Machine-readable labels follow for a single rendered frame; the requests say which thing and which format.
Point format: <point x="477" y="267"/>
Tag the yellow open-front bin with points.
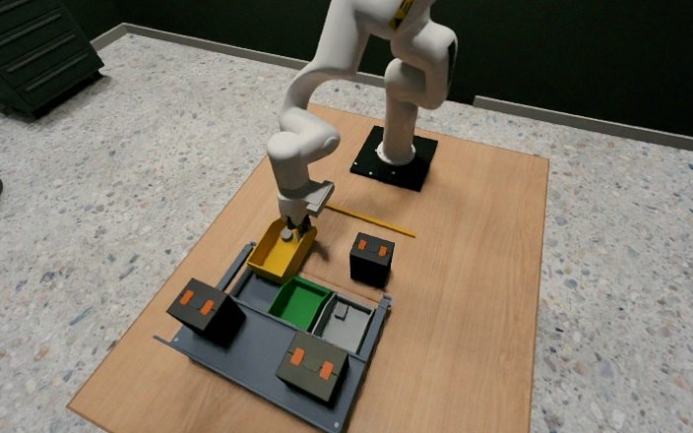
<point x="280" y="260"/>

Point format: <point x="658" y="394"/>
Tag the green open bin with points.
<point x="300" y="303"/>

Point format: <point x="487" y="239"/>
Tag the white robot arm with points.
<point x="421" y="48"/>

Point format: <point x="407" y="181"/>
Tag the yellow bar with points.
<point x="372" y="220"/>

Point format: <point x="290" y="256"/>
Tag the grey open bin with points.
<point x="348" y="333"/>

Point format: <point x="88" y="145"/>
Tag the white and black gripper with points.
<point x="294" y="211"/>

